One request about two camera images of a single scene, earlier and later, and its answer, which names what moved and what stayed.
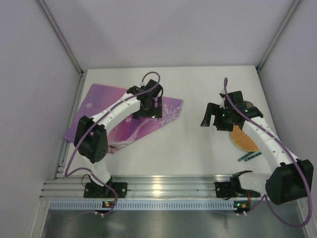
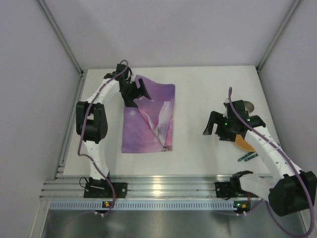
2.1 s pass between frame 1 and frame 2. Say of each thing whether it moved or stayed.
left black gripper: moved
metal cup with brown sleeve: stayed
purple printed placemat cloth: moved
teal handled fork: stayed
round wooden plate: stayed
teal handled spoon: stayed
